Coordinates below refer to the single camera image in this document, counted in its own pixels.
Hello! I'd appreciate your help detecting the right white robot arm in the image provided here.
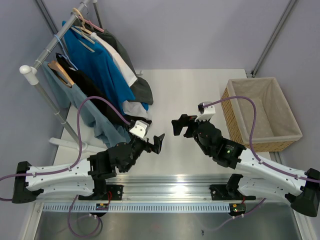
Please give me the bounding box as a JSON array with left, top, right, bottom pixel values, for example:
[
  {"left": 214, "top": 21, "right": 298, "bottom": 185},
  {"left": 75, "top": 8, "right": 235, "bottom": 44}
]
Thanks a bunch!
[{"left": 171, "top": 114, "right": 320, "bottom": 217}]

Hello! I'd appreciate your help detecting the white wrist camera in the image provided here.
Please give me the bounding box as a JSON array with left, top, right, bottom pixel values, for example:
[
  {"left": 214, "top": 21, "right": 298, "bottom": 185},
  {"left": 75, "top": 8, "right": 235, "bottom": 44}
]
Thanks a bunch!
[
  {"left": 129, "top": 120, "right": 150, "bottom": 139},
  {"left": 195, "top": 101, "right": 216, "bottom": 122}
]

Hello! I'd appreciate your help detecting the wicker laundry basket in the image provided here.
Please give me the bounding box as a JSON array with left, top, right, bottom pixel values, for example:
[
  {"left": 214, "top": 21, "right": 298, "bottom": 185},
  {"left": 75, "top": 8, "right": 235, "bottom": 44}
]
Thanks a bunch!
[{"left": 221, "top": 77, "right": 303, "bottom": 152}]

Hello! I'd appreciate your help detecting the white slotted cable duct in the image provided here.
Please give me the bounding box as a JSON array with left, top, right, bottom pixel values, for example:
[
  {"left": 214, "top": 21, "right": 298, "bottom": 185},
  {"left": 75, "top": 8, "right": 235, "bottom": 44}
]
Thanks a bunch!
[{"left": 42, "top": 202, "right": 231, "bottom": 213}]

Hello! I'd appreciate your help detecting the grey-blue t shirt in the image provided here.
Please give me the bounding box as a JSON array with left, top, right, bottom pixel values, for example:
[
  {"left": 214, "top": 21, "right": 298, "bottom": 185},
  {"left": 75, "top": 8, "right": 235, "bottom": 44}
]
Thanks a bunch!
[{"left": 42, "top": 61, "right": 130, "bottom": 148}]

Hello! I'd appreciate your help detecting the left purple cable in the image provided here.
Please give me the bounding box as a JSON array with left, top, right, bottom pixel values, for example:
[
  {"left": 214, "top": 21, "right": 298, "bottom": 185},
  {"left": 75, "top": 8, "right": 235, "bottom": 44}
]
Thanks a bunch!
[{"left": 0, "top": 96, "right": 132, "bottom": 181}]

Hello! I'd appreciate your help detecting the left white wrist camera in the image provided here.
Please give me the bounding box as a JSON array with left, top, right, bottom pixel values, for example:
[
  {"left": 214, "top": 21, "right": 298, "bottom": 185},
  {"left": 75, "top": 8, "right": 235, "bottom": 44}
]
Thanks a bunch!
[{"left": 129, "top": 120, "right": 150, "bottom": 139}]

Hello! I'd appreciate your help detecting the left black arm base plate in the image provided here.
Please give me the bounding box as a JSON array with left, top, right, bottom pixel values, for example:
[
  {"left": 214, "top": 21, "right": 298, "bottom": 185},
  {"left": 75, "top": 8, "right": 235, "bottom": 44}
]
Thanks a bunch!
[{"left": 78, "top": 184, "right": 124, "bottom": 201}]

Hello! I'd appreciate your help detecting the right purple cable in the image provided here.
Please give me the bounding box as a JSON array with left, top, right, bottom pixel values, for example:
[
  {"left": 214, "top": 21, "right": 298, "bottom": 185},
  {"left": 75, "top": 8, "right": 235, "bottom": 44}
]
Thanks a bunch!
[{"left": 203, "top": 96, "right": 320, "bottom": 181}]

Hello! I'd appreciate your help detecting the aluminium mounting rail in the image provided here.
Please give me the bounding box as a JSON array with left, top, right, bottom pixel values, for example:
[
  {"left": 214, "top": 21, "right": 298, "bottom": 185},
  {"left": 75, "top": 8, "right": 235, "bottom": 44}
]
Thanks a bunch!
[{"left": 34, "top": 174, "right": 301, "bottom": 202}]

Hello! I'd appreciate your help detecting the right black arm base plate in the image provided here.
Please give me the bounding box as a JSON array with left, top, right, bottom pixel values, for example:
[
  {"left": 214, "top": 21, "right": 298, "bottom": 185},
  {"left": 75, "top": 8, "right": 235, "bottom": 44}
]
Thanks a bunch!
[{"left": 209, "top": 184, "right": 256, "bottom": 201}]

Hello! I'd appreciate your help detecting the bright blue t shirt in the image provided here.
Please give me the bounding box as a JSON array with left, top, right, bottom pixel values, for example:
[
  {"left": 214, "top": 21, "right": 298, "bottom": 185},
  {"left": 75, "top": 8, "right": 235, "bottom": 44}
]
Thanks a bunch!
[{"left": 63, "top": 28, "right": 152, "bottom": 120}]

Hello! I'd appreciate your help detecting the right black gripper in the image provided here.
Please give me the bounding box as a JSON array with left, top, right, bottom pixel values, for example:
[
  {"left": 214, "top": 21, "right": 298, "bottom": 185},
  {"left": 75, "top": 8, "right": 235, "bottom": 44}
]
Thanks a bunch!
[{"left": 172, "top": 114, "right": 211, "bottom": 156}]

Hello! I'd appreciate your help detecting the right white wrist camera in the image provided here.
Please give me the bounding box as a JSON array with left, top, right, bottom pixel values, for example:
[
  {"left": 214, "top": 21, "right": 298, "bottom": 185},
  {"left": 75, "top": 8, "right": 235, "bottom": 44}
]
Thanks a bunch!
[{"left": 195, "top": 101, "right": 216, "bottom": 122}]

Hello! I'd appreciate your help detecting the white t shirt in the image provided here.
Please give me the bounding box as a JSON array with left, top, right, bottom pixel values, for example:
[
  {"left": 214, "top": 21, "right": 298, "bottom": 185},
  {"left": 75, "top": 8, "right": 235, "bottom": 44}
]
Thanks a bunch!
[{"left": 90, "top": 32, "right": 152, "bottom": 120}]

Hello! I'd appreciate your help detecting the purple cable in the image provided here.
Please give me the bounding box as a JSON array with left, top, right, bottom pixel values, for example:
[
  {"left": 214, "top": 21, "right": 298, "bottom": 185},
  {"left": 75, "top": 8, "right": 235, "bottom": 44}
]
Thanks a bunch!
[
  {"left": 203, "top": 96, "right": 320, "bottom": 181},
  {"left": 0, "top": 96, "right": 132, "bottom": 181}
]

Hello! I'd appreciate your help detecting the pink hanger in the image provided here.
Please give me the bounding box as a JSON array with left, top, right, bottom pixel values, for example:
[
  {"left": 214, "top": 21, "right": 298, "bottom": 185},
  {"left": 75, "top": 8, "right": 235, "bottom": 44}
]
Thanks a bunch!
[{"left": 79, "top": 16, "right": 104, "bottom": 33}]

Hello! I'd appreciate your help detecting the dark grey t shirt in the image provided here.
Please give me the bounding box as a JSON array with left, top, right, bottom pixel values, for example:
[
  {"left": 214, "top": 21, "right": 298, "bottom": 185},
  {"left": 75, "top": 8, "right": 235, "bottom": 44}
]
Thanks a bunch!
[{"left": 100, "top": 29, "right": 154, "bottom": 105}]

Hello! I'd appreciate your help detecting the brown wooden hanger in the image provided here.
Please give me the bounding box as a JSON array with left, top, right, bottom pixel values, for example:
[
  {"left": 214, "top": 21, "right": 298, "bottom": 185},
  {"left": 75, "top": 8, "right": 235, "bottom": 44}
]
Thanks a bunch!
[{"left": 47, "top": 60, "right": 75, "bottom": 88}]

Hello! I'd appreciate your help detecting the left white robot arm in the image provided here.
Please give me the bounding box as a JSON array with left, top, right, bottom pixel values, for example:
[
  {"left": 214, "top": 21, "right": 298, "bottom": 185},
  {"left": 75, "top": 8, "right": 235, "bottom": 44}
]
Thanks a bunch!
[{"left": 11, "top": 134, "right": 165, "bottom": 204}]

